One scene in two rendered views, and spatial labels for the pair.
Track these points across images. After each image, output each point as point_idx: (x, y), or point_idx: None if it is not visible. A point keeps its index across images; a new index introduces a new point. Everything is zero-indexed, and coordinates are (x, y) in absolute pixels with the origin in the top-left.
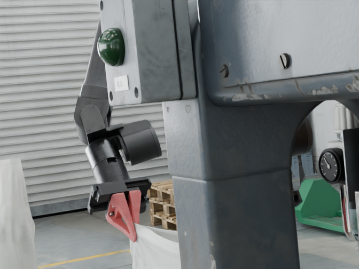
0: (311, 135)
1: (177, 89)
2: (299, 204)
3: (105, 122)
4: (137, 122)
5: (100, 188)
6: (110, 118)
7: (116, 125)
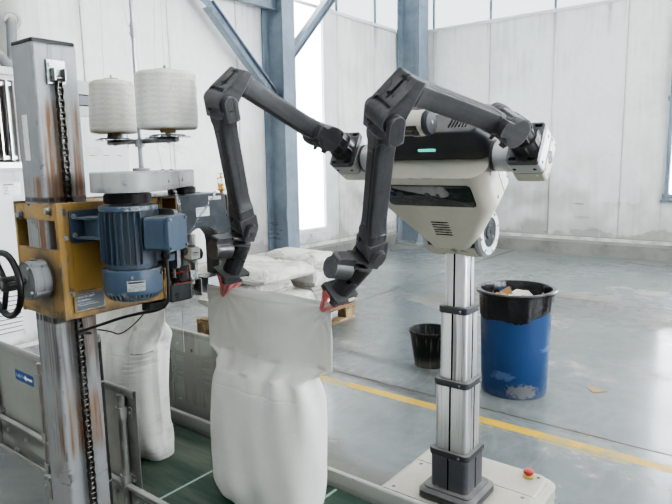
0: (207, 250)
1: None
2: (214, 272)
3: (357, 247)
4: (340, 251)
5: None
6: (366, 248)
7: (350, 250)
